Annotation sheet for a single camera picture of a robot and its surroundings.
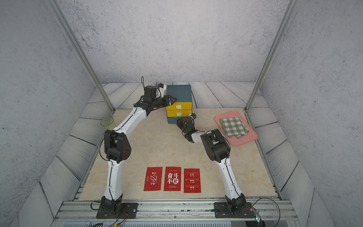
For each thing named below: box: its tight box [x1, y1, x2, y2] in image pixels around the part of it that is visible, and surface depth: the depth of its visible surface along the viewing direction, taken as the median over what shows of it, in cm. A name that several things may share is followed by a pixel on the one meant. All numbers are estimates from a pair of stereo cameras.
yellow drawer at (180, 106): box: [165, 102, 193, 111], surface depth 98 cm
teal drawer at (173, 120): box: [167, 116, 183, 124], surface depth 109 cm
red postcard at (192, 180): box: [183, 168, 201, 193], surface depth 85 cm
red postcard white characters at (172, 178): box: [163, 166, 182, 192], surface depth 86 cm
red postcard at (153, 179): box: [143, 166, 163, 192], surface depth 86 cm
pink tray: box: [214, 110, 259, 147], surface depth 107 cm
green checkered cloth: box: [219, 117, 250, 140], surface depth 110 cm
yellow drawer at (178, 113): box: [166, 109, 193, 118], surface depth 104 cm
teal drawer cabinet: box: [165, 84, 193, 124], surface depth 104 cm
